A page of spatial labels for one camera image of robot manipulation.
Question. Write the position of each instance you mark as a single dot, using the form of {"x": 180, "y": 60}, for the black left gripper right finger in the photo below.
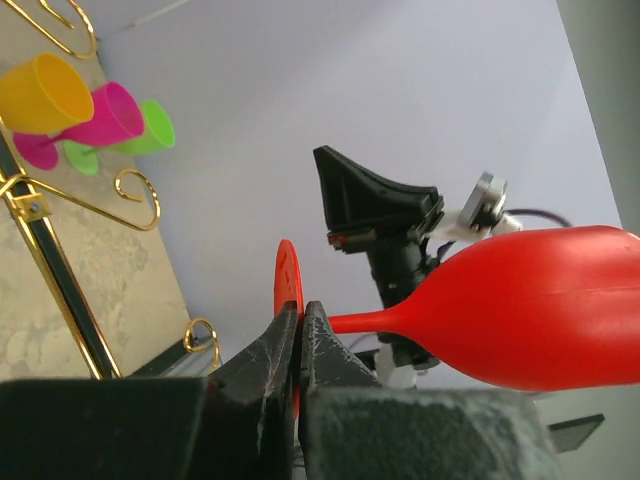
{"x": 351, "y": 427}

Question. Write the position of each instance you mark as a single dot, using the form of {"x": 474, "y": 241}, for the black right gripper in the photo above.
{"x": 367, "y": 213}

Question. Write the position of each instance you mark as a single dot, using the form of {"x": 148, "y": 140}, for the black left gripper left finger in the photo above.
{"x": 236, "y": 423}

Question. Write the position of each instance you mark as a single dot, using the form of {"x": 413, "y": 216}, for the green plastic wine glass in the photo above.
{"x": 159, "y": 134}

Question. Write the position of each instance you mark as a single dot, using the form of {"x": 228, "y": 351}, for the red plastic wine glass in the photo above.
{"x": 538, "y": 310}

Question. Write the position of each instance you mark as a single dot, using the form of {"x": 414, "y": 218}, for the pink plastic wine glass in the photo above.
{"x": 117, "y": 118}

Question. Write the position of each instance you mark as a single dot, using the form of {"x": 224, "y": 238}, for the orange plastic wine glass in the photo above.
{"x": 44, "y": 95}

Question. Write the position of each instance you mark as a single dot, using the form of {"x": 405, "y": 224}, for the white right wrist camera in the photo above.
{"x": 482, "y": 215}

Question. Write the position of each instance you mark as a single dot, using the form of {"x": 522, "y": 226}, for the gold wire glass rack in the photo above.
{"x": 87, "y": 288}

